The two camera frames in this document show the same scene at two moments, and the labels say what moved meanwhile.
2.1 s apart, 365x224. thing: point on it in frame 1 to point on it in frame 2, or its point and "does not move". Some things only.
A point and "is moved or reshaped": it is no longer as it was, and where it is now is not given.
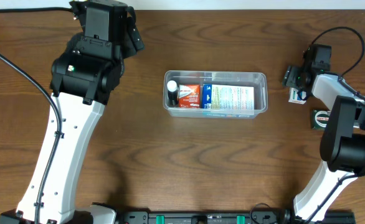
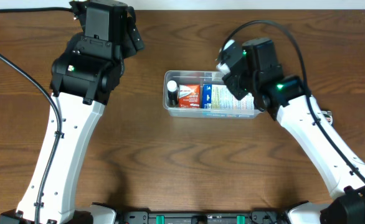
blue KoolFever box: x=223 y=101 does not move
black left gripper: x=136 y=38 does not move
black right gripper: x=291 y=78 to x=238 y=82
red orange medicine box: x=189 y=96 does not move
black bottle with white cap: x=172 y=93 does not move
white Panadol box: x=294 y=97 is moved or reshaped
